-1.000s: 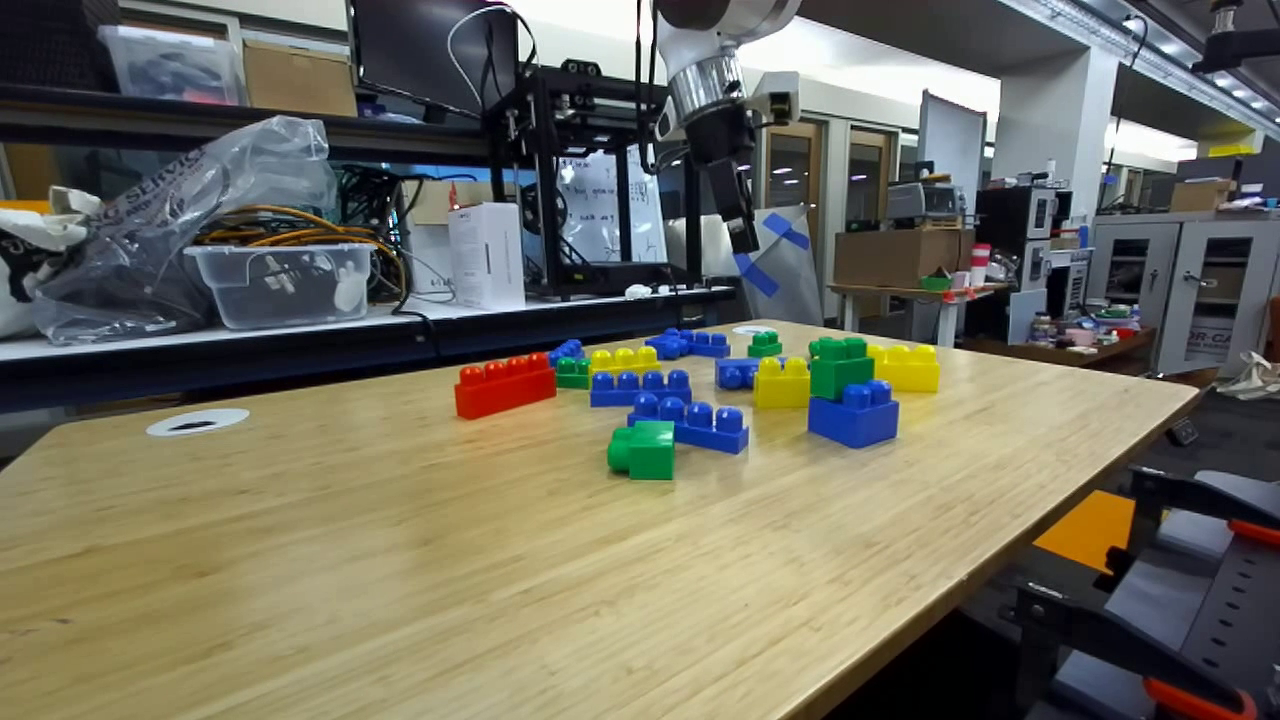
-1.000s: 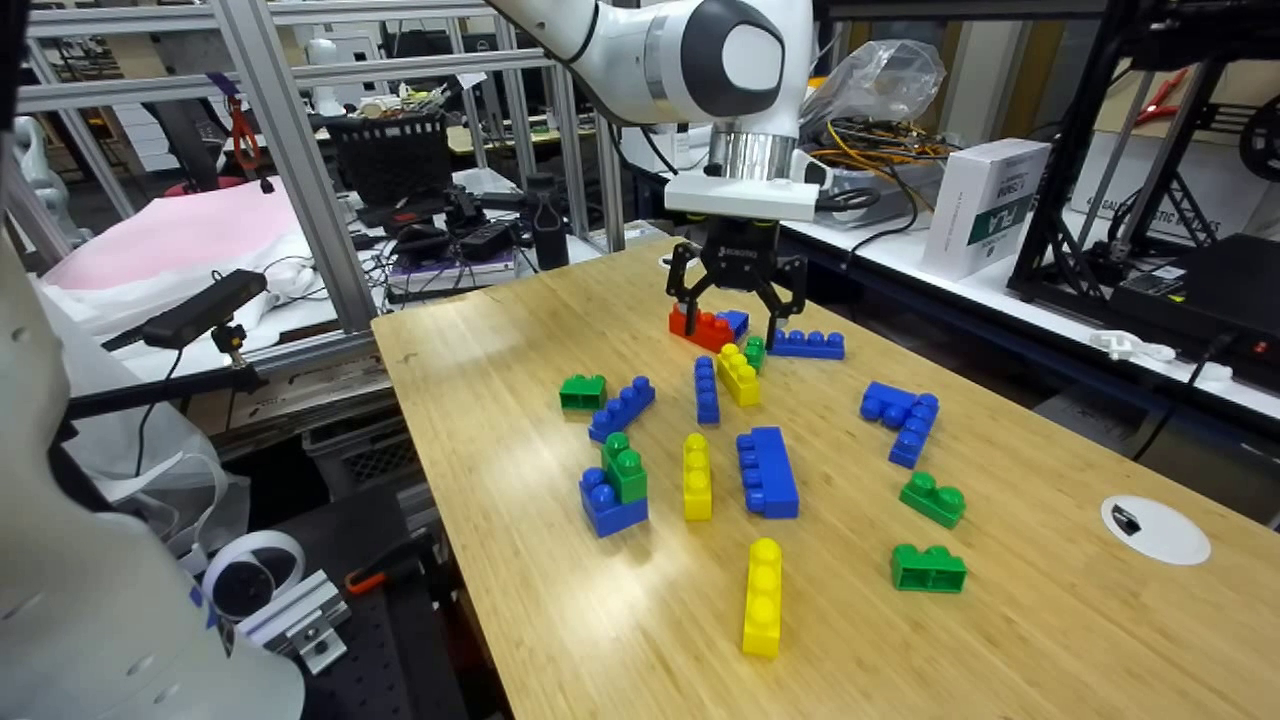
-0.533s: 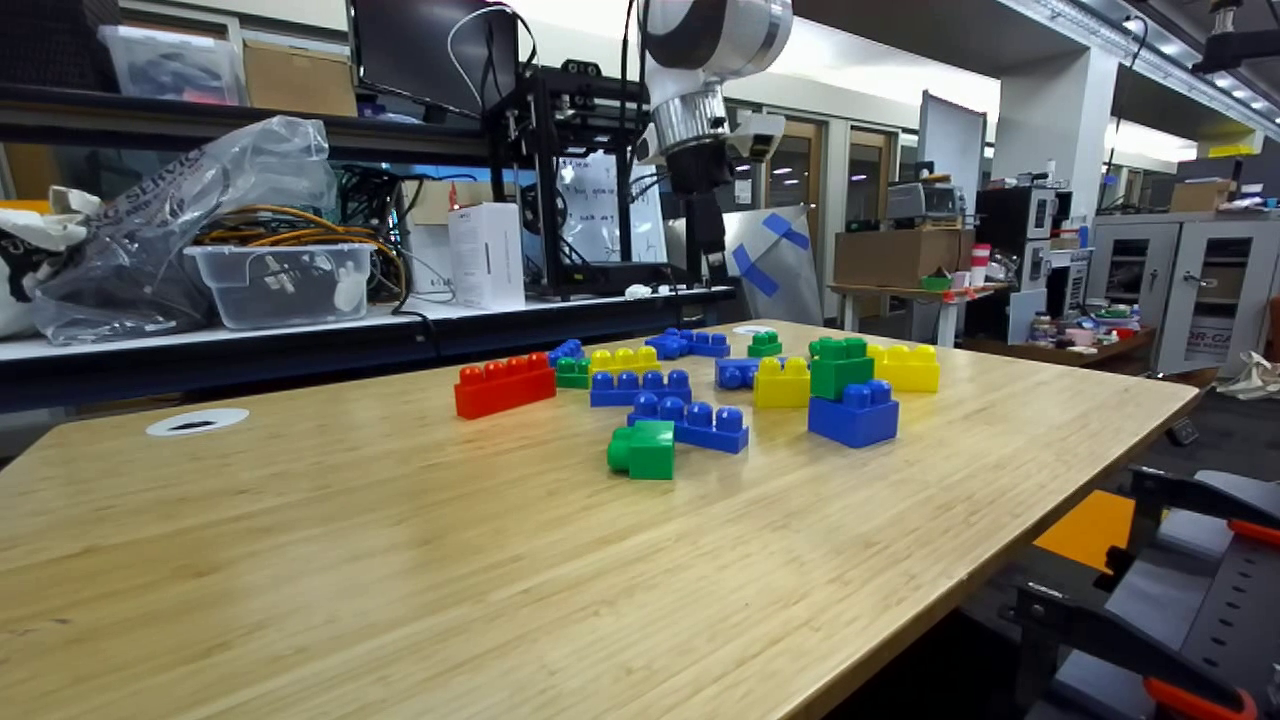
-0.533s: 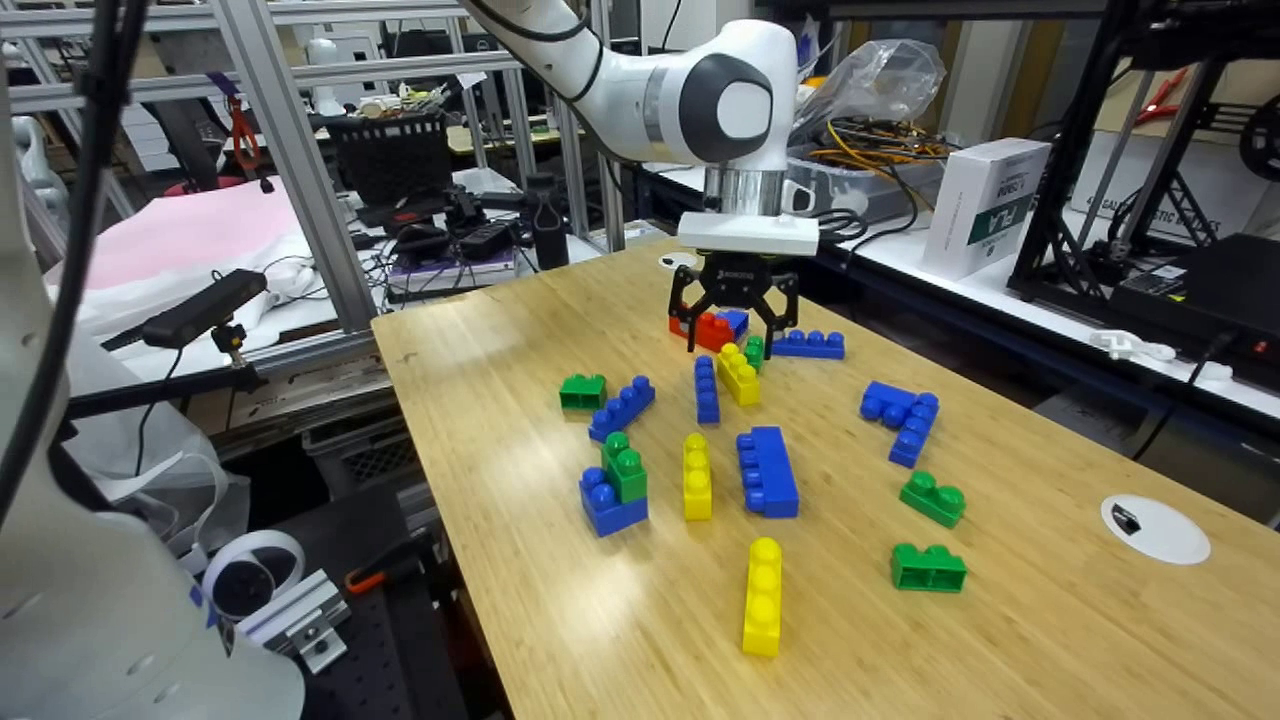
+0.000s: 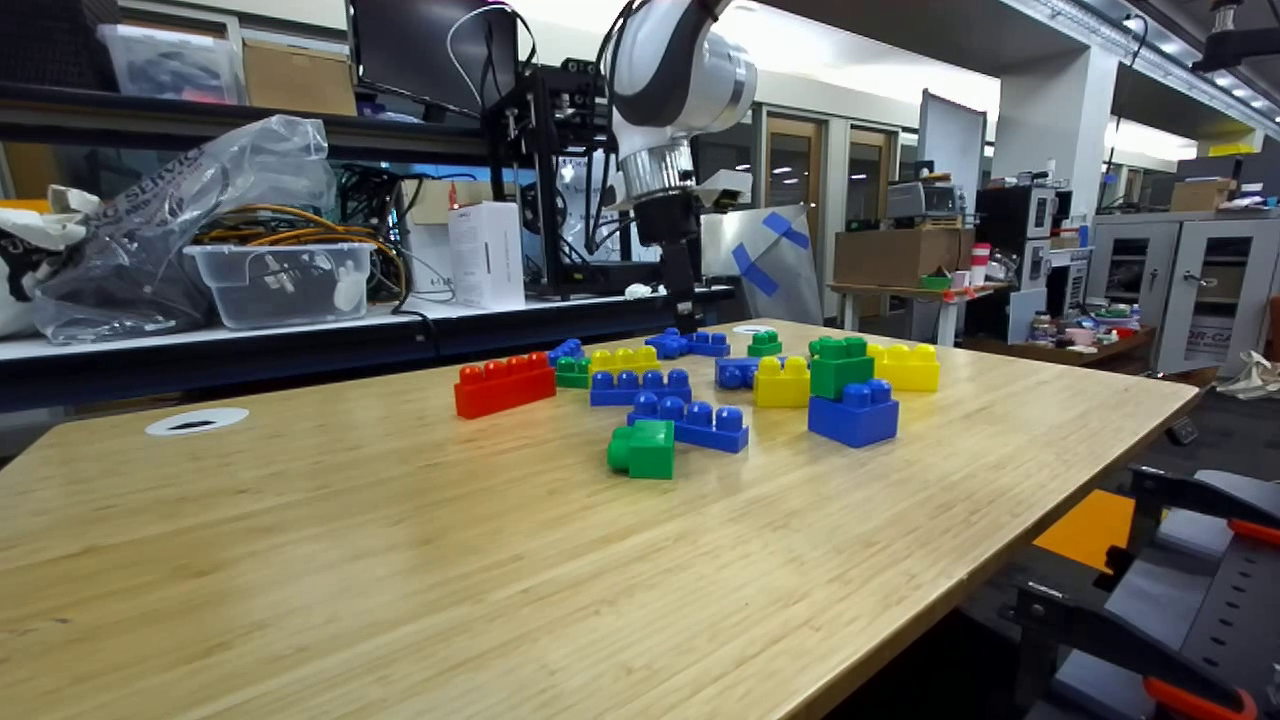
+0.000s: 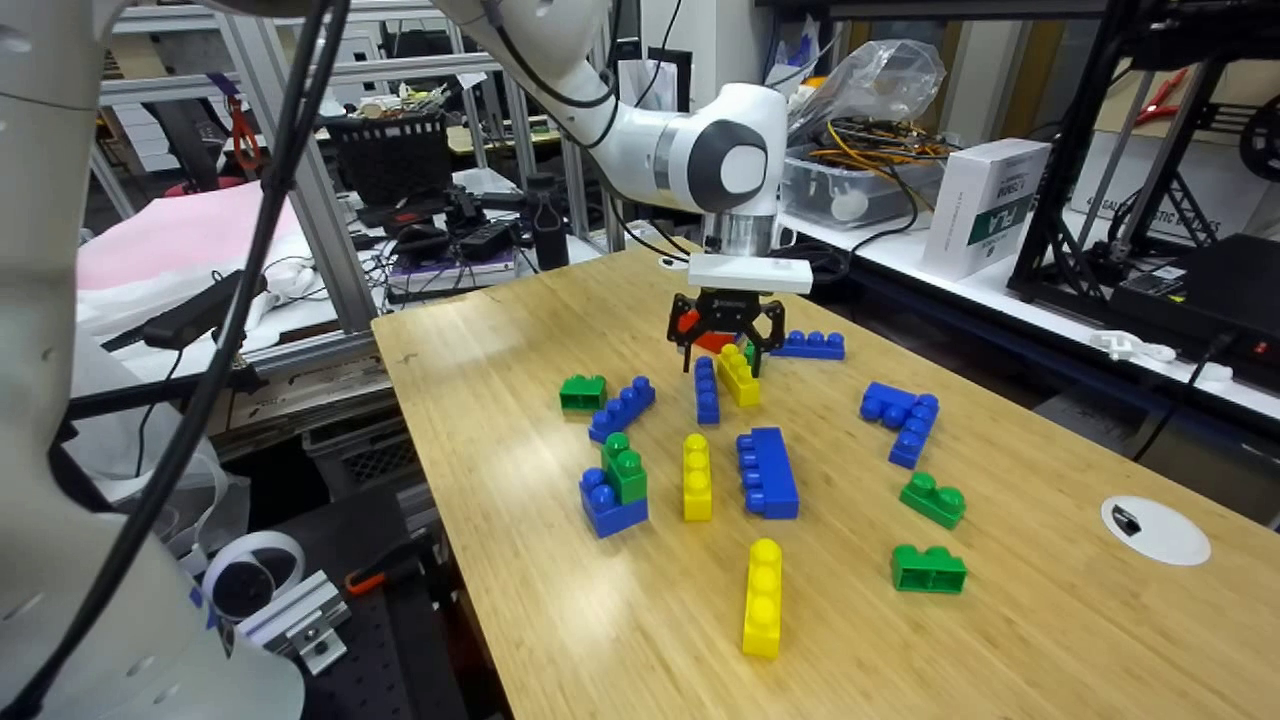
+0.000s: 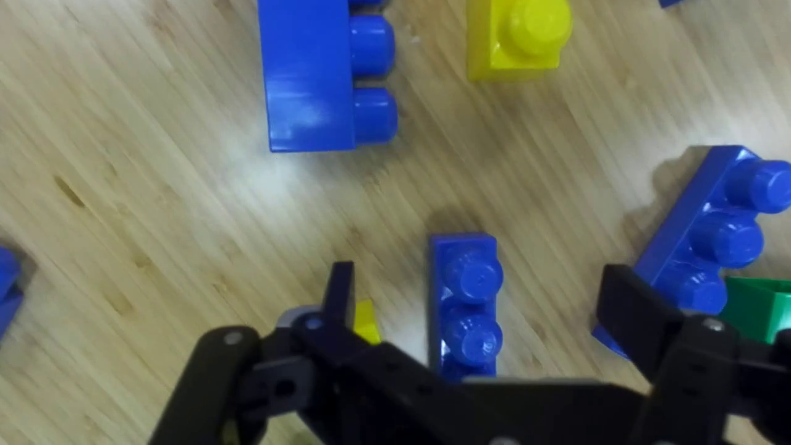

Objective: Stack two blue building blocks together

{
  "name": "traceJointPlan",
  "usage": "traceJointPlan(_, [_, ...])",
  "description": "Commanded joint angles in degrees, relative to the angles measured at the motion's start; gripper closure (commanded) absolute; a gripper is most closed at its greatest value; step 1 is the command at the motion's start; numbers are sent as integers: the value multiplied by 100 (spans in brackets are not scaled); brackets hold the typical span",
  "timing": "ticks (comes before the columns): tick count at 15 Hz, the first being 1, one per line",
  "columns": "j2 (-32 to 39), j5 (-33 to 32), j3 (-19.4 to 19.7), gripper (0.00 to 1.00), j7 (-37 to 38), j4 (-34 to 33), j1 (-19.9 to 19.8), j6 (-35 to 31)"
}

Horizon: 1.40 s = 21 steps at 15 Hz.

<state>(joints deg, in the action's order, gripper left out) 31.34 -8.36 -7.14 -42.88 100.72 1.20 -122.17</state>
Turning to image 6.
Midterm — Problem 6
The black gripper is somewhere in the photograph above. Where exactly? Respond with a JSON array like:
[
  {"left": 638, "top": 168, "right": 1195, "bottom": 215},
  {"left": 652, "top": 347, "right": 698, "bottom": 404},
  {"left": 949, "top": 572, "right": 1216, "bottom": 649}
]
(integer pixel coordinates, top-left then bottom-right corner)
[{"left": 664, "top": 288, "right": 791, "bottom": 377}]

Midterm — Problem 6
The yellow building block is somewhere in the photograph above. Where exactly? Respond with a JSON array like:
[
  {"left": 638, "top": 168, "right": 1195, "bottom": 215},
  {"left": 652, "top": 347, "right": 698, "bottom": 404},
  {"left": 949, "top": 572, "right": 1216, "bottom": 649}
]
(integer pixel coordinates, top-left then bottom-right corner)
[
  {"left": 717, "top": 341, "right": 767, "bottom": 411},
  {"left": 739, "top": 537, "right": 788, "bottom": 662},
  {"left": 681, "top": 429, "right": 717, "bottom": 528}
]

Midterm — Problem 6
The long blue building block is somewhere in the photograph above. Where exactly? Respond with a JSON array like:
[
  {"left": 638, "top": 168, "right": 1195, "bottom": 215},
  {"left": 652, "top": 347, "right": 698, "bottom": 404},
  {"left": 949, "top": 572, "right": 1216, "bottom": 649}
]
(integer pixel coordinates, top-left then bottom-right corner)
[
  {"left": 588, "top": 370, "right": 660, "bottom": 447},
  {"left": 692, "top": 352, "right": 722, "bottom": 429}
]

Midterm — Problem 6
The wide blue building block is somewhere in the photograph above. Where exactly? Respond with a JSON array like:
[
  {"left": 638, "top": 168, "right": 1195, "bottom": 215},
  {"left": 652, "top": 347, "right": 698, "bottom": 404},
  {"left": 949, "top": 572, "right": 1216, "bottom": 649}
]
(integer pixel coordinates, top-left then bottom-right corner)
[
  {"left": 733, "top": 425, "right": 805, "bottom": 522},
  {"left": 578, "top": 465, "right": 652, "bottom": 540}
]

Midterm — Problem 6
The clear plastic bin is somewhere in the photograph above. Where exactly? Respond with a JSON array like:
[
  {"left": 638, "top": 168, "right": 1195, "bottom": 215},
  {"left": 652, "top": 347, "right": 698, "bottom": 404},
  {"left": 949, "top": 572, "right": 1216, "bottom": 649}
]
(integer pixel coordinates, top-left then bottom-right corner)
[{"left": 781, "top": 152, "right": 937, "bottom": 232}]

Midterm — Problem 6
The black cylinder cup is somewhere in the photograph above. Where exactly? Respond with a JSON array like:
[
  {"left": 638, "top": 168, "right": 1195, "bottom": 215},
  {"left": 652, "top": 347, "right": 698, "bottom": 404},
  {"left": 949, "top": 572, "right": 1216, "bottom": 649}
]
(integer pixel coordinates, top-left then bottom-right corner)
[{"left": 533, "top": 184, "right": 574, "bottom": 273}]

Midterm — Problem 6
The white cardboard box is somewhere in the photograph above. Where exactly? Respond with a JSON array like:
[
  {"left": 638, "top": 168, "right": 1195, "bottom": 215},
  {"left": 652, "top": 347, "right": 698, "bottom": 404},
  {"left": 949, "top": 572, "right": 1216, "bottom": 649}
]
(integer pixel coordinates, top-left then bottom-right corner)
[{"left": 919, "top": 136, "right": 1055, "bottom": 281}]

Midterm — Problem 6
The clear plastic bag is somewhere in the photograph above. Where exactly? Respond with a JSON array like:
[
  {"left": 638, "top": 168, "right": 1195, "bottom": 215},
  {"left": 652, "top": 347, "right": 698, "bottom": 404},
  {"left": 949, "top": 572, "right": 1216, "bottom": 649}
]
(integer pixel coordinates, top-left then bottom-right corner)
[{"left": 795, "top": 34, "right": 951, "bottom": 136}]

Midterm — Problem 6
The black mesh basket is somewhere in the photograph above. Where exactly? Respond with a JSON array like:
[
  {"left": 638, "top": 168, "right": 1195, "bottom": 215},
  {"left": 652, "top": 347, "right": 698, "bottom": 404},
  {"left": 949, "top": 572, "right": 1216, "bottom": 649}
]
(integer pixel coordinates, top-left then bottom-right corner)
[{"left": 322, "top": 113, "right": 451, "bottom": 212}]

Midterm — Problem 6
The white table grommet disc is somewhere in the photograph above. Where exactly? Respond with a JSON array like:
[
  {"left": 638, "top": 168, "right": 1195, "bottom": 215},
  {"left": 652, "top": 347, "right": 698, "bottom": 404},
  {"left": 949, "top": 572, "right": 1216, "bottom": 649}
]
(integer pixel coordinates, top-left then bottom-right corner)
[{"left": 1097, "top": 491, "right": 1216, "bottom": 572}]

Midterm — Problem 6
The white round device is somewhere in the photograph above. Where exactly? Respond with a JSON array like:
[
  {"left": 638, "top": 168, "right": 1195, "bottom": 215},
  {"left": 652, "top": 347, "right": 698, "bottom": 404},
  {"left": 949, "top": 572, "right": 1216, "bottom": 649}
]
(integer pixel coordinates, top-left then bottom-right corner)
[{"left": 195, "top": 528, "right": 311, "bottom": 630}]

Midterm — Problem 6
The pink foam sheet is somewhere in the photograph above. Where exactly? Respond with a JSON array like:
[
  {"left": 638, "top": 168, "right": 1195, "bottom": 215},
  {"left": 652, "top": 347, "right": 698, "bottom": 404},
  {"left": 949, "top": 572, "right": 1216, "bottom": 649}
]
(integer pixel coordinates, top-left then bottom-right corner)
[{"left": 70, "top": 176, "right": 314, "bottom": 294}]

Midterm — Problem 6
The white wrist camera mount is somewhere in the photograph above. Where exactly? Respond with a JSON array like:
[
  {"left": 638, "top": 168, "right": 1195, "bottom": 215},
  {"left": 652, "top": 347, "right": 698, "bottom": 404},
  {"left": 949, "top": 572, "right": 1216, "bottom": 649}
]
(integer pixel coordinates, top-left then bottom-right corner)
[{"left": 683, "top": 252, "right": 817, "bottom": 294}]

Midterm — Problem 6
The yellow cable bundle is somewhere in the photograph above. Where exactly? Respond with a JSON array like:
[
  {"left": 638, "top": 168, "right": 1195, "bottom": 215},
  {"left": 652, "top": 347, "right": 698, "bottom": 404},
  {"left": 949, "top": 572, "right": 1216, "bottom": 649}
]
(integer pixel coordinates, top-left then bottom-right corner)
[{"left": 818, "top": 114, "right": 937, "bottom": 204}]

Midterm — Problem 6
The aluminium frame post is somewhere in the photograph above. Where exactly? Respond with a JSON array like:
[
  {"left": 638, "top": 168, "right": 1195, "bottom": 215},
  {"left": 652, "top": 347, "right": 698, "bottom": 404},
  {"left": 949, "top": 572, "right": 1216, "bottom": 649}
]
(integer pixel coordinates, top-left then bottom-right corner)
[{"left": 215, "top": 3, "right": 383, "bottom": 337}]

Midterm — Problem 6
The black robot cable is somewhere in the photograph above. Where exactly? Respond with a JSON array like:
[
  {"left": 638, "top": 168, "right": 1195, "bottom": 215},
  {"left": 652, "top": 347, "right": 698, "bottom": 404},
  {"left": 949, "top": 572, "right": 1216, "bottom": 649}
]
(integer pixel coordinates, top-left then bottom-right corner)
[{"left": 0, "top": 0, "right": 353, "bottom": 720}]

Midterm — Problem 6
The black frame 3D printer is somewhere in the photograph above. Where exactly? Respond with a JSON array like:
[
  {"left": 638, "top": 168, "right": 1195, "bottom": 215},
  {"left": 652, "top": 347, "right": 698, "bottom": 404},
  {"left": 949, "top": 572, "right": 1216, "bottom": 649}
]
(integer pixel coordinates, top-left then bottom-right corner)
[{"left": 1006, "top": 0, "right": 1280, "bottom": 396}]

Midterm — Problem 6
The gray metal bracket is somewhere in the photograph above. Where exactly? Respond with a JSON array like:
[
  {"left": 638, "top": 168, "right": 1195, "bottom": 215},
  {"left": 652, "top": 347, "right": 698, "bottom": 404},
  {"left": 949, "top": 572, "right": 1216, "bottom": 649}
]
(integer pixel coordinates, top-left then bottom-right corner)
[{"left": 264, "top": 566, "right": 353, "bottom": 675}]

